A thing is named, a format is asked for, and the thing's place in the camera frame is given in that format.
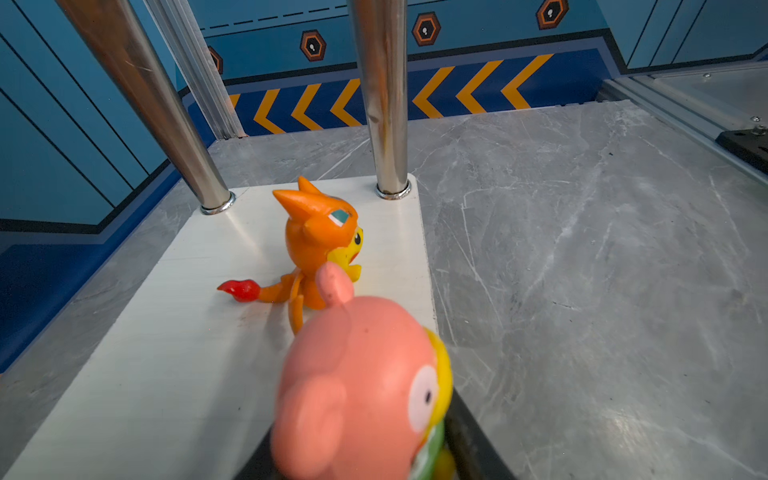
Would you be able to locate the orange dragon toy figure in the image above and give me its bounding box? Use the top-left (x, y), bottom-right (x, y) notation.
top-left (217, 177), bottom-right (364, 333)

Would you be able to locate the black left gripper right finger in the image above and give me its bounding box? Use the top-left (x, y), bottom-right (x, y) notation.
top-left (444, 390), bottom-right (516, 480)

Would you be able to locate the right aluminium corner post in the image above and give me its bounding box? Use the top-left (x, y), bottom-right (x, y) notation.
top-left (145, 0), bottom-right (246, 140)

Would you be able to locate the pink green toy figure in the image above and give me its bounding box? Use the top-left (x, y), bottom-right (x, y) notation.
top-left (270, 262), bottom-right (456, 479)

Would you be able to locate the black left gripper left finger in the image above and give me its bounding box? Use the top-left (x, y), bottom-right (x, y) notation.
top-left (234, 429), bottom-right (279, 480)

